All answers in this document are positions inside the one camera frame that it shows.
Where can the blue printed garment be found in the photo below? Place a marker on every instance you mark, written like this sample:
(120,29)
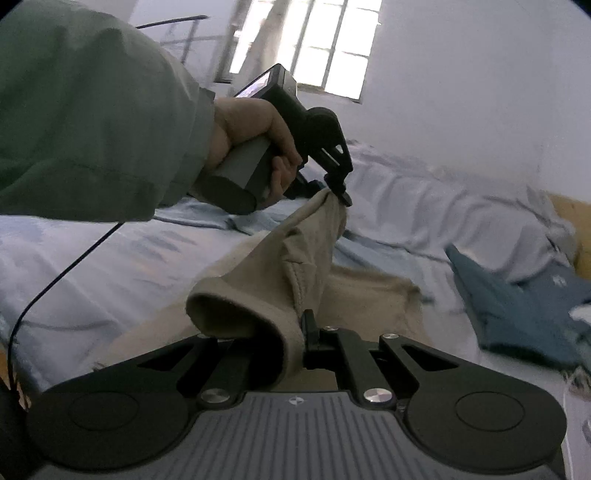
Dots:
(558,286)

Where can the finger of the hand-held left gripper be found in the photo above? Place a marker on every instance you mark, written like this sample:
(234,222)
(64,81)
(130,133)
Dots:
(341,191)

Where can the teal garment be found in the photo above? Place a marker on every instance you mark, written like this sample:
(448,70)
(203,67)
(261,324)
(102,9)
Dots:
(503,309)

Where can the person's left hand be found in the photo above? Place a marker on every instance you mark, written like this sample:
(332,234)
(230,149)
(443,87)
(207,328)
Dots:
(244,122)

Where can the metal clothes rack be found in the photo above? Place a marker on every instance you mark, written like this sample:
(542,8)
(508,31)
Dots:
(184,32)

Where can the beige shirt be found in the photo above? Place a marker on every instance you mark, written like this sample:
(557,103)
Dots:
(295,249)

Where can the barred window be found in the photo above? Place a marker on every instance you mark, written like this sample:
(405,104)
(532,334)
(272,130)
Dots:
(341,46)

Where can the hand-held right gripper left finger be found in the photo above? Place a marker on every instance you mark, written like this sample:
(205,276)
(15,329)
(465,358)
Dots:
(226,369)

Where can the person's left forearm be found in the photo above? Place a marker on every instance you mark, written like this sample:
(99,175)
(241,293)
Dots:
(92,115)

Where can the pale curtain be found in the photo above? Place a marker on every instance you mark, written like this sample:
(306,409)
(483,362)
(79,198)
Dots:
(277,37)

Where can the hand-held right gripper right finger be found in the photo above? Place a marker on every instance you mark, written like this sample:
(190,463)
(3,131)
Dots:
(310,341)

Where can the blue floral duvet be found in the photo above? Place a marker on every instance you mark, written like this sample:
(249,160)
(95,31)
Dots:
(438,203)

